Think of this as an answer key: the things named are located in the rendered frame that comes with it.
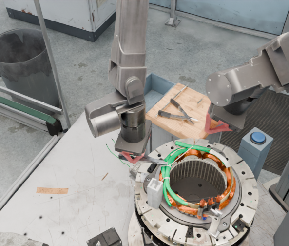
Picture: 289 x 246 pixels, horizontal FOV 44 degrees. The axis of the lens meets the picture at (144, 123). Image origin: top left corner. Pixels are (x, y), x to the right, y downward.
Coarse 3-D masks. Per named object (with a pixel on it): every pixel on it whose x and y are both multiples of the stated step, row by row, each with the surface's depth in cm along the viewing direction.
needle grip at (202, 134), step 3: (213, 120) 74; (213, 123) 74; (216, 123) 74; (210, 126) 75; (213, 126) 74; (201, 132) 77; (204, 132) 76; (201, 135) 78; (204, 135) 77; (207, 135) 77; (201, 138) 78; (204, 138) 78
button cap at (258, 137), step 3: (255, 132) 112; (258, 132) 112; (252, 135) 111; (255, 135) 111; (258, 135) 111; (261, 135) 111; (264, 135) 111; (252, 138) 111; (255, 138) 110; (258, 138) 110; (261, 138) 110; (264, 138) 110; (255, 141) 110; (258, 141) 110; (261, 141) 110
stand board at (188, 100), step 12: (180, 84) 124; (168, 96) 120; (180, 96) 120; (192, 96) 120; (204, 96) 120; (156, 108) 117; (168, 108) 117; (192, 108) 116; (204, 108) 116; (156, 120) 113; (168, 120) 113; (180, 120) 113; (192, 120) 113; (204, 120) 113; (180, 132) 110; (192, 132) 110
